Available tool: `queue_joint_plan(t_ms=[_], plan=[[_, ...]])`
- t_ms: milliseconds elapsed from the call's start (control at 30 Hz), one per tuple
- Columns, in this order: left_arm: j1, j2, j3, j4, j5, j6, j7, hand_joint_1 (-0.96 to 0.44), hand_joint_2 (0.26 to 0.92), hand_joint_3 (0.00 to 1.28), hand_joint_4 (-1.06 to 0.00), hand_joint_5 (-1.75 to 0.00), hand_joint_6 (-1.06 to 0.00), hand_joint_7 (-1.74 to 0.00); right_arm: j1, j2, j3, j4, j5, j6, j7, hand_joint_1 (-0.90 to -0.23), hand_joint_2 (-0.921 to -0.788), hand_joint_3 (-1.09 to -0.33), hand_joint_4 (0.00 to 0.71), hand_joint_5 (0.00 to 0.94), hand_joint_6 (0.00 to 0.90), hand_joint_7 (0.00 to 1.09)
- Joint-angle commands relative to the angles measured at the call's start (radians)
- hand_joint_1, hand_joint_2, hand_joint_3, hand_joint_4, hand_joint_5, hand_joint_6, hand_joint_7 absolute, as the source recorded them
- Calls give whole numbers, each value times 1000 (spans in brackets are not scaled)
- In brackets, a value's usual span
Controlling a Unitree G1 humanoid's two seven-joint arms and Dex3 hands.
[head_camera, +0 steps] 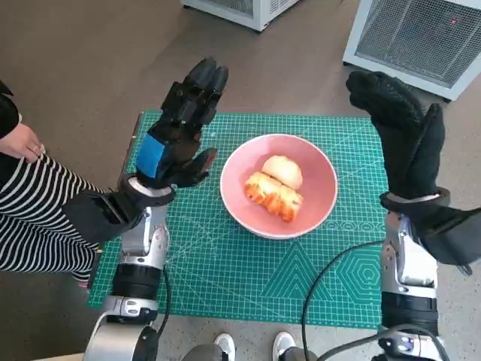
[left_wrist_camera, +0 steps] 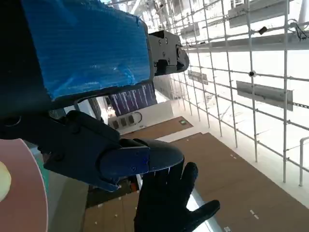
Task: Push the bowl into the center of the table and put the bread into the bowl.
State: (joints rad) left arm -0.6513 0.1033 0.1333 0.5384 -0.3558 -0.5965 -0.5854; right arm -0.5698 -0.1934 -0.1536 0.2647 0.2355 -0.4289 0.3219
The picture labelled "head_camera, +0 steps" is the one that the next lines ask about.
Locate black table frame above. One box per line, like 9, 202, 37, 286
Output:
123, 111, 146, 177

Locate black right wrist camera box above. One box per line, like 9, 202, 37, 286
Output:
407, 205, 481, 275

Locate pink bowl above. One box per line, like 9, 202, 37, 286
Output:
219, 134, 338, 241

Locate person's hand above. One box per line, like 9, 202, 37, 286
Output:
0, 122, 47, 163

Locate green cutting mat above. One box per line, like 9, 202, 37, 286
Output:
86, 108, 440, 331

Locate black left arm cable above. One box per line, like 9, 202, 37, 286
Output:
156, 262, 172, 341

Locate large white mesh cabinet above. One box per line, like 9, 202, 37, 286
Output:
341, 0, 481, 102

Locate dark grey leg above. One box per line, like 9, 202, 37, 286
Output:
183, 342, 226, 361
281, 345, 324, 361

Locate person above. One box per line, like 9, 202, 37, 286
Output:
0, 78, 113, 290

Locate small white cabinet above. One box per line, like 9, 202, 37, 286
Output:
180, 0, 296, 33

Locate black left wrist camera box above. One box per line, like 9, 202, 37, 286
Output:
62, 187, 146, 245

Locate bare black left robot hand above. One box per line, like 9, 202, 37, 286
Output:
135, 57, 229, 189

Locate white shoe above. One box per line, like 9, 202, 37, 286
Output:
213, 332, 237, 361
272, 330, 296, 361

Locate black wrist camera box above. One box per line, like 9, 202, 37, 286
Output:
407, 205, 481, 275
62, 187, 146, 245

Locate round toy bread bun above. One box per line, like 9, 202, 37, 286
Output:
262, 154, 304, 190

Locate long toy bread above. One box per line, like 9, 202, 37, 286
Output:
244, 171, 304, 223

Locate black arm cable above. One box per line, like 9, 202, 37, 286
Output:
301, 240, 386, 361
156, 262, 172, 341

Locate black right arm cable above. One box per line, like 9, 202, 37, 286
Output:
301, 240, 386, 361

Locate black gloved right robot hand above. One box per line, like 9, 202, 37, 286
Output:
345, 70, 446, 199

